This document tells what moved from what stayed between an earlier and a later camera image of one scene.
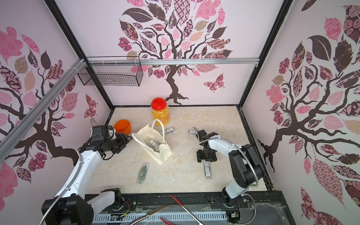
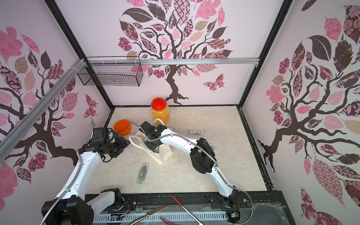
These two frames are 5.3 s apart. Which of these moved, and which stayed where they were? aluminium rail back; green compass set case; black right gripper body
Moved: black right gripper body
Stayed: green compass set case; aluminium rail back
